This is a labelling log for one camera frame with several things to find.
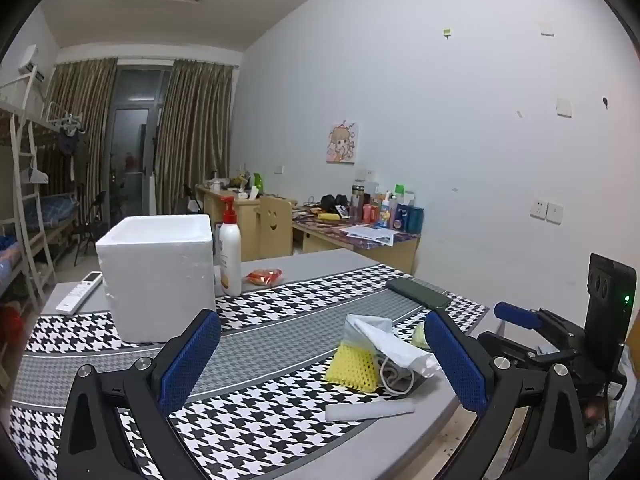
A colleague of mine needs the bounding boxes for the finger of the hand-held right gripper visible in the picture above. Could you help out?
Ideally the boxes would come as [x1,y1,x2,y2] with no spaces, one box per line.
[494,301,583,348]
[476,330,548,362]

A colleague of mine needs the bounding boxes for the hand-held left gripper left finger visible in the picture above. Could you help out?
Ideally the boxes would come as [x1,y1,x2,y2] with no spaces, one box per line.
[57,309,223,480]

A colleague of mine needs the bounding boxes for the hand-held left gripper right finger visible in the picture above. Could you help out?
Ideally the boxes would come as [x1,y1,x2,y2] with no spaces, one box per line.
[424,309,592,480]

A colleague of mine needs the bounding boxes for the blue face mask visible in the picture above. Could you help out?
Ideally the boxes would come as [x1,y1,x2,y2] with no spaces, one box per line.
[342,313,442,400]

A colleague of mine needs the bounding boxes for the white foam box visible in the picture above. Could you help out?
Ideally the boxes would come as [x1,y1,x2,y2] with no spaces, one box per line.
[95,214,217,345]

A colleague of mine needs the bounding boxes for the white foam tube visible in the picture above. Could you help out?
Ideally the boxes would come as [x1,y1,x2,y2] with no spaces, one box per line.
[325,399,416,423]

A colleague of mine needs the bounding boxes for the yellow foam fruit net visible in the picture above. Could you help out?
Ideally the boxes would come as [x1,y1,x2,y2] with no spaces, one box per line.
[322,342,381,393]

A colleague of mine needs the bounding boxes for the pale green foam piece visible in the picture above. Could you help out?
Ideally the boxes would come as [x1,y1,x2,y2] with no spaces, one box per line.
[411,321,432,352]

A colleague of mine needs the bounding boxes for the houndstooth table mat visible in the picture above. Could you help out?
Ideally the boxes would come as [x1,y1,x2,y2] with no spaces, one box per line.
[7,262,491,480]

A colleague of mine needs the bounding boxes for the black smartphone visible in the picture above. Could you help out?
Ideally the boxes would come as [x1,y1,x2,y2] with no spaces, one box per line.
[385,277,452,310]

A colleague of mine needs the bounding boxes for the orange snack packet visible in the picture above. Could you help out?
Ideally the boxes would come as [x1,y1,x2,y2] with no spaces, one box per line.
[244,267,284,287]

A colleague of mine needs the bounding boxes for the white lotion pump bottle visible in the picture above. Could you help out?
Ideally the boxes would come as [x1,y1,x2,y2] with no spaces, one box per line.
[219,195,243,297]

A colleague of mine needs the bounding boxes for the white remote control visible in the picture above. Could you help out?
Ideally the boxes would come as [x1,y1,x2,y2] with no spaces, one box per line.
[55,271,103,316]

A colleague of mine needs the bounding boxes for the wooden desk patterned cover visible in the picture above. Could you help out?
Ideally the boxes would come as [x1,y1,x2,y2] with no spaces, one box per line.
[291,210,421,276]

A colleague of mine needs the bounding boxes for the plain wooden desk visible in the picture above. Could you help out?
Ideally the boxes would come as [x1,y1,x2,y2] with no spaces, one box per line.
[195,184,266,262]

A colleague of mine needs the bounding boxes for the white printed papers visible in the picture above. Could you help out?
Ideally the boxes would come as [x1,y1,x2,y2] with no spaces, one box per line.
[340,223,399,247]

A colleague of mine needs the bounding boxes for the wooden chair smiley cutout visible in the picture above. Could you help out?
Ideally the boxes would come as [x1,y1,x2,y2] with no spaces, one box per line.
[257,195,296,258]

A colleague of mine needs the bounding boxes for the group of toiletry bottles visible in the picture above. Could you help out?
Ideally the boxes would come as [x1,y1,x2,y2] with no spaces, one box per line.
[350,180,426,233]

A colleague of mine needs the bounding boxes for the black folding chair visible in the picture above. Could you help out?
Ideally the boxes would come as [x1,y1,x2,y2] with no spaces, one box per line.
[72,190,108,266]

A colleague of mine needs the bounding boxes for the red plastic bag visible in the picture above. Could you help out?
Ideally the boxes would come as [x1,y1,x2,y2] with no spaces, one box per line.
[0,305,25,356]

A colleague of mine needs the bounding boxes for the blue checked bedding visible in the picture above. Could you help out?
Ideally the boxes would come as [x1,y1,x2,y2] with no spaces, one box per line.
[40,195,81,228]

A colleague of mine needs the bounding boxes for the glass balcony door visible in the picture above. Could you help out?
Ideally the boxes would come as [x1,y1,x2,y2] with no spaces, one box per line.
[102,67,173,226]

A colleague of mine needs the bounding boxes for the white bed ladder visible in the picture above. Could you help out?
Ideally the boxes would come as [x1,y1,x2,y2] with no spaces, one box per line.
[7,72,58,301]

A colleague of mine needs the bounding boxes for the brown curtain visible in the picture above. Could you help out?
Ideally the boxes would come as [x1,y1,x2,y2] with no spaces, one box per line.
[152,59,235,216]
[47,57,118,221]

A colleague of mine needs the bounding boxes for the hanging dark clothes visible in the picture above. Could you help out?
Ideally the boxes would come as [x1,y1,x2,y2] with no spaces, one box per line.
[55,127,88,181]

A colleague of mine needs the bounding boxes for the white metal bunk bed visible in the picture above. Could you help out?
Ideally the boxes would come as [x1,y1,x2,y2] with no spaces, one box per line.
[0,67,91,306]

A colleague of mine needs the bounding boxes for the white air conditioner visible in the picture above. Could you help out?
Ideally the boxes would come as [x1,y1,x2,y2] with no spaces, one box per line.
[17,44,40,73]

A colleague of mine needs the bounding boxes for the cartoon wall poster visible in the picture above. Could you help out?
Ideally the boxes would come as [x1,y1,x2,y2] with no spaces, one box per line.
[326,119,361,165]

